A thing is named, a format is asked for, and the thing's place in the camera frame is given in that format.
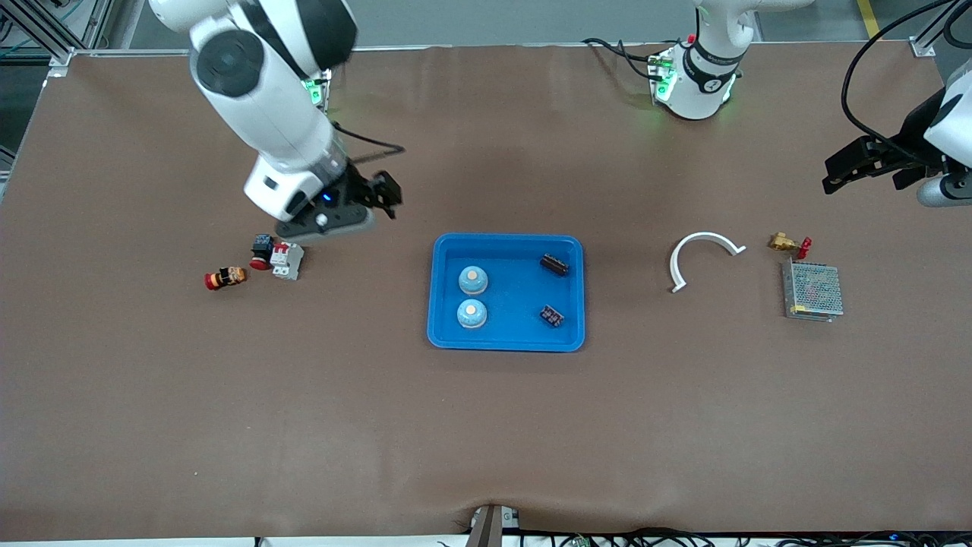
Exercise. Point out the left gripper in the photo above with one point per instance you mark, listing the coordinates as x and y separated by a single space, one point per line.
907 149

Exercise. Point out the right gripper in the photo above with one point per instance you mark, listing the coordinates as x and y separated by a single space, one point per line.
356 189

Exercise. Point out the blue bell with white button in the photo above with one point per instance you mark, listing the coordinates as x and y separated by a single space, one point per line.
472 280
471 313

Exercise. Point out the brown electrolytic capacitor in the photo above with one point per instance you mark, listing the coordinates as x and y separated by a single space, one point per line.
554 264

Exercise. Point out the black purple-printed electrolytic capacitor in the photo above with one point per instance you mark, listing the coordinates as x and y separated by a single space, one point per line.
552 315

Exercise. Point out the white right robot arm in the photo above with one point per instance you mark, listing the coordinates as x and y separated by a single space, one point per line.
258 99

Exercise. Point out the blue plastic tray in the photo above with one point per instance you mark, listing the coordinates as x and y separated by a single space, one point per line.
512 292

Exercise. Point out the white red circuit breaker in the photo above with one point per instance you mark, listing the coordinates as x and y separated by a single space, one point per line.
287 260

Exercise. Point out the metal mesh power supply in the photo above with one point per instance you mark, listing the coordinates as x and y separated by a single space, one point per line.
812 290

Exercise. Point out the red orange push button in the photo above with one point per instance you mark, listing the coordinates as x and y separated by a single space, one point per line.
225 278

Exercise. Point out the white semicircular pipe clamp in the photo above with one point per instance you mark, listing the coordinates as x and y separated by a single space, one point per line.
706 237

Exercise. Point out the brown table cover sheet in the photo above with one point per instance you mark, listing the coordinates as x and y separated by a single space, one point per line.
486 425

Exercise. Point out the aluminium frame profile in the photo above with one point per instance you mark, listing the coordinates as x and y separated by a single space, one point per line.
930 38
59 61

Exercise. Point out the black red emergency stop switch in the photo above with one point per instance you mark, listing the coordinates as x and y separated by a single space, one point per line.
262 249

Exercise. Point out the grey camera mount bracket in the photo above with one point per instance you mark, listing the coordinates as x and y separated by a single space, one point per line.
490 528

